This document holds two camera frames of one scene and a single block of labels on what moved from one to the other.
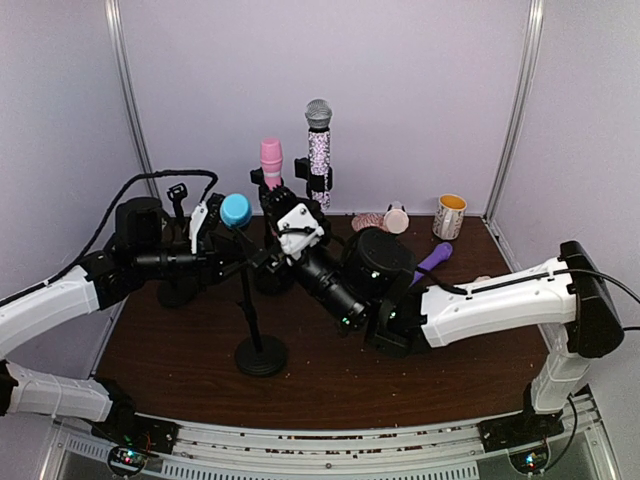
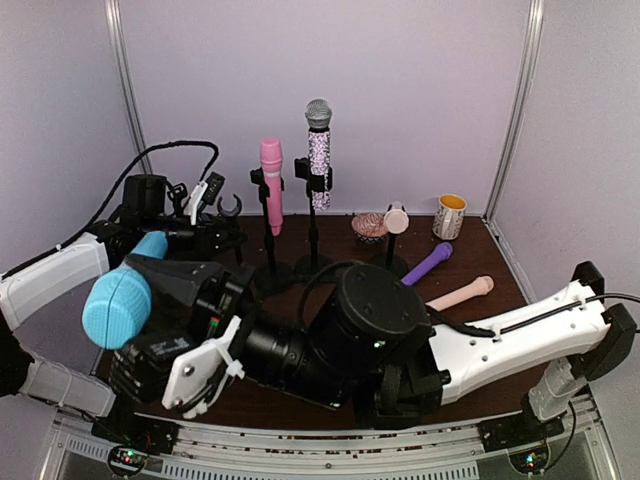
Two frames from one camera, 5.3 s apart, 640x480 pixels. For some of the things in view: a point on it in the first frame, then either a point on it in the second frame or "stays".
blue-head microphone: [236, 210] → [117, 307]
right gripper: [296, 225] → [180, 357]
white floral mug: [449, 217] stays
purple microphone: [441, 252] stays
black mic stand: [176, 193] stays
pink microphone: [271, 160] stays
